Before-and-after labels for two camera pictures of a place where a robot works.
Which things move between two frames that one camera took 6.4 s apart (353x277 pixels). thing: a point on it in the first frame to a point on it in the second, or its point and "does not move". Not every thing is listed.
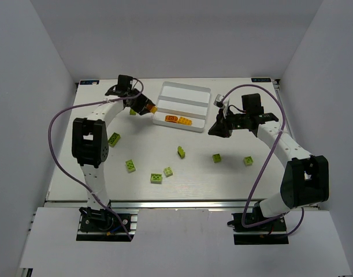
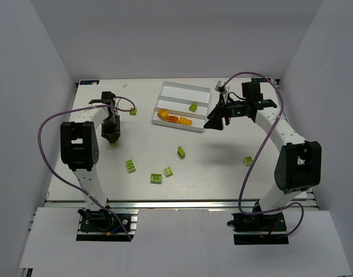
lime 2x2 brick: (248, 161) does not move
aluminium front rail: (184, 204) does not move
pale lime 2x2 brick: (168, 172) does not move
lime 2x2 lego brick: (216, 158) to (193, 107)
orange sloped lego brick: (153, 109) to (163, 113)
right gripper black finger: (220, 118) to (218, 109)
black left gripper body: (140, 104) to (110, 135)
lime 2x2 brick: (132, 112) does not move
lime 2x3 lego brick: (130, 166) does not move
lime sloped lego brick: (181, 152) does not move
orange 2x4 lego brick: (185, 121) does not move
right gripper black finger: (220, 130) to (215, 123)
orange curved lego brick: (171, 118) does not move
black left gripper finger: (147, 101) to (107, 137)
